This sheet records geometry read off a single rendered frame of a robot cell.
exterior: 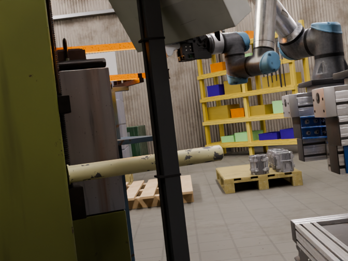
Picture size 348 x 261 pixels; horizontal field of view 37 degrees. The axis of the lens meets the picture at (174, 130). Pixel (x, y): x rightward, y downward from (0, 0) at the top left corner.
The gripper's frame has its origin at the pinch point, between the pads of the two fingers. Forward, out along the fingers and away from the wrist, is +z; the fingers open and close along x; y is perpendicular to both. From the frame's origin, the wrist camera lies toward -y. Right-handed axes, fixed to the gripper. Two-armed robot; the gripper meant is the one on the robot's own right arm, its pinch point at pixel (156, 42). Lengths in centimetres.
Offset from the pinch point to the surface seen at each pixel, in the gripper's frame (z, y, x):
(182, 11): 13, 2, -61
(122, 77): 4.2, 7.7, 38.1
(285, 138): -351, 83, 505
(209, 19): 8, 5, -66
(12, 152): 54, 30, -45
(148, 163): 20, 38, -39
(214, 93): -301, 0, 632
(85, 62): 28.6, 6.6, -15.5
